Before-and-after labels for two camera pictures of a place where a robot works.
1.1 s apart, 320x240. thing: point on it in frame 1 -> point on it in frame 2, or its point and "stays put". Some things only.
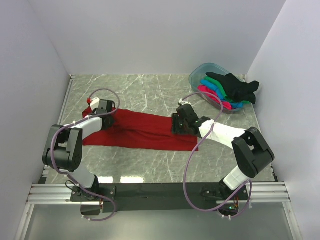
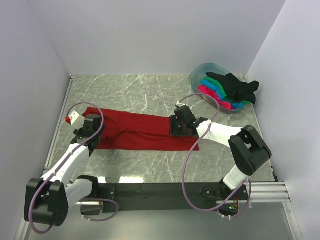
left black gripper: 112,122 -> 78,132
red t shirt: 139,129 stays put
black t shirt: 235,88 stays put
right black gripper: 176,119 stays put
